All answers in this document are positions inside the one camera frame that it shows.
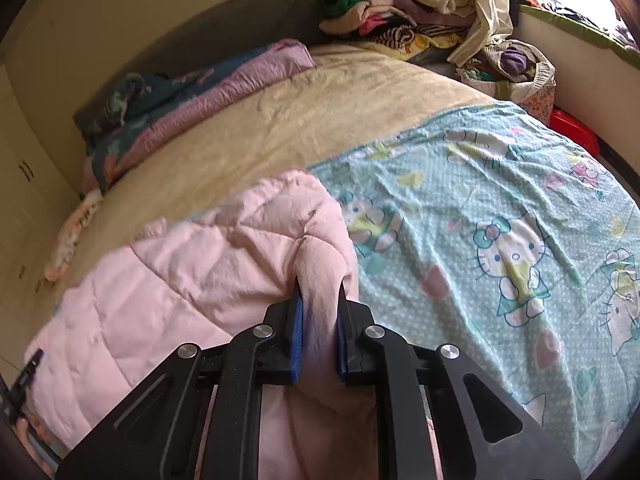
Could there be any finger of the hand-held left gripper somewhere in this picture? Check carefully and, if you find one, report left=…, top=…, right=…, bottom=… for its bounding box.
left=7, top=349, right=47, bottom=413

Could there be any green-edged printed cloth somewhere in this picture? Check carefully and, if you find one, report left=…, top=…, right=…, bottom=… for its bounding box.
left=510, top=0, right=640, bottom=61

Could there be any pile of clothes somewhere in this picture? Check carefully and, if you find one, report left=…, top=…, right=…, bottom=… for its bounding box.
left=319, top=0, right=476, bottom=58

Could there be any cream wardrobe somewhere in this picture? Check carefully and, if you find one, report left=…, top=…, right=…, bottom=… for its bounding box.
left=0, top=55, right=81, bottom=361

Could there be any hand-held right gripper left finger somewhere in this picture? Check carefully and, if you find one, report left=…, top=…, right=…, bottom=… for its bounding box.
left=56, top=275, right=307, bottom=480

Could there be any beige bed sheet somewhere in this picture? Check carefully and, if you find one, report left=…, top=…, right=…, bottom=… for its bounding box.
left=65, top=42, right=501, bottom=291

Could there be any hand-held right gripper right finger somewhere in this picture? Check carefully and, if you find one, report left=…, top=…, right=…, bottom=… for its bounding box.
left=336, top=280, right=583, bottom=480

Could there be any cartoon print blue blanket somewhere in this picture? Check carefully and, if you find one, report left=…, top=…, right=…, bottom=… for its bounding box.
left=307, top=101, right=640, bottom=471

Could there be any orange and white cloth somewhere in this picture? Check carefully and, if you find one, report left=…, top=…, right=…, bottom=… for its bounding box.
left=44, top=190, right=103, bottom=282

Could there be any dark floral quilt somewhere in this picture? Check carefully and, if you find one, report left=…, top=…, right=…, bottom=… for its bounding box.
left=75, top=39, right=318, bottom=193

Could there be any red box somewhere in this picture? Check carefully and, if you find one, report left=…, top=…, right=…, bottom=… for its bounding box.
left=549, top=109, right=601, bottom=158

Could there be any pink quilted jacket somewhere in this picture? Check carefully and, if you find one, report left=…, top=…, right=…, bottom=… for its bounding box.
left=22, top=169, right=446, bottom=480

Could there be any fabric bag of clothes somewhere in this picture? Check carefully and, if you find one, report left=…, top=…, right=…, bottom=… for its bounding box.
left=457, top=40, right=557, bottom=118

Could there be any cream curtain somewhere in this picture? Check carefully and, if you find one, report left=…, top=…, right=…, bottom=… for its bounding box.
left=447, top=0, right=516, bottom=66

